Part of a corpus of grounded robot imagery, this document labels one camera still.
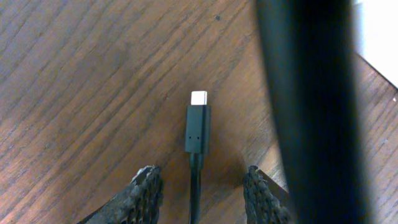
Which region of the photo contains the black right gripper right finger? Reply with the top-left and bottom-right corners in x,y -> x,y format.
243,166 -> 295,224

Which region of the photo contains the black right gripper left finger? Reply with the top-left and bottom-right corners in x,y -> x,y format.
78,166 -> 164,224

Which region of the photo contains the black USB-C charger cable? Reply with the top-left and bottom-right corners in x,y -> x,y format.
184,90 -> 212,224

